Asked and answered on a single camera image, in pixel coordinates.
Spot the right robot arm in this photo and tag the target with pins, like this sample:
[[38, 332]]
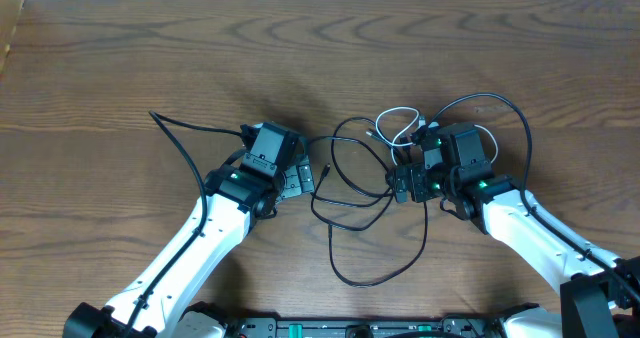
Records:
[[599, 290]]

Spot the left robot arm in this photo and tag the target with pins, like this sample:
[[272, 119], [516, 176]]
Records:
[[272, 166]]

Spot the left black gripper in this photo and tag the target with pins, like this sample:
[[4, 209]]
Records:
[[297, 184]]

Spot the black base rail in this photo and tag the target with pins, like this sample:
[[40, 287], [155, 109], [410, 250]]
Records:
[[458, 325]]

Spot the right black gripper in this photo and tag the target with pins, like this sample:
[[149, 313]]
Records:
[[416, 173]]

